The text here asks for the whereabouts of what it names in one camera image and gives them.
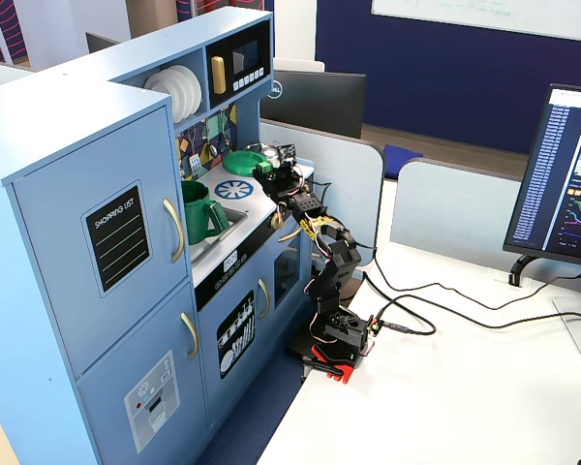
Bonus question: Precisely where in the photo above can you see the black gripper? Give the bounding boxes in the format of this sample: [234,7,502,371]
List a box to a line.
[252,143,305,195]

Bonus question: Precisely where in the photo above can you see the steel pot with lid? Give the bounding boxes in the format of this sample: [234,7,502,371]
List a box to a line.
[244,141,281,164]

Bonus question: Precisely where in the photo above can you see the light grey desk divider panel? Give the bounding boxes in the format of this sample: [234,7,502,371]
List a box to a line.
[259,118,385,272]
[389,157,537,261]

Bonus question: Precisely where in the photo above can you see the steel slotted spatula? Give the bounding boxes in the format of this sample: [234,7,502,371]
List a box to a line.
[188,128,204,175]

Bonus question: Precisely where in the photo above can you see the black Dell monitor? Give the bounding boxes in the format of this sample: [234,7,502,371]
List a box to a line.
[260,70,368,140]

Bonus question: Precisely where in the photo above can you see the white toy plate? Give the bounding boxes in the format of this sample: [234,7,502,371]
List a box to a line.
[143,67,188,122]
[186,65,204,120]
[171,65,198,122]

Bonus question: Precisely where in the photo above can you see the blue cushion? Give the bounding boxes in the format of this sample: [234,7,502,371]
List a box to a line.
[381,142,425,181]

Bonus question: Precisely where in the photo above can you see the red table clamp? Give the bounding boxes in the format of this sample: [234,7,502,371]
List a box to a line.
[301,344,357,385]

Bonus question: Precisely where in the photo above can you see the blue toy kitchen unit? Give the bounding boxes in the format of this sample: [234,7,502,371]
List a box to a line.
[0,5,316,465]

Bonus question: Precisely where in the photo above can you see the whiteboard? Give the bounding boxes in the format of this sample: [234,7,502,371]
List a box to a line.
[370,0,581,45]

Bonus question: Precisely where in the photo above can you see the black monitor showing graphs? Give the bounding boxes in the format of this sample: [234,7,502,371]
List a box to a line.
[502,82,581,270]

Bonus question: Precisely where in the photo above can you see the green container with handle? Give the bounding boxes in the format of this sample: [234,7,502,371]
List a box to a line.
[180,179,231,246]

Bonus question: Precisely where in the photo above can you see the gold microwave door handle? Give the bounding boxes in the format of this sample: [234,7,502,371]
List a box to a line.
[210,55,227,96]

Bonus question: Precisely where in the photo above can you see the gold fridge door handle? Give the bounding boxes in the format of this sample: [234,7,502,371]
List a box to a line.
[163,197,186,265]

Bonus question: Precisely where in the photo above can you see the red white black servo wires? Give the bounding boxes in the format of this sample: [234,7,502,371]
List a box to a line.
[272,163,383,355]

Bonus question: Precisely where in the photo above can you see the gold dishwasher door handle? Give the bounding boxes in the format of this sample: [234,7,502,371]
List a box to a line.
[257,278,271,320]

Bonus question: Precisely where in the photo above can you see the gold freezer door handle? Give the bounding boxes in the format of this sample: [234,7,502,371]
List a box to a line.
[180,311,199,361]

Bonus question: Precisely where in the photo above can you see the black cable with plug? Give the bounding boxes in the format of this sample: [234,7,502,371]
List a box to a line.
[362,270,581,338]

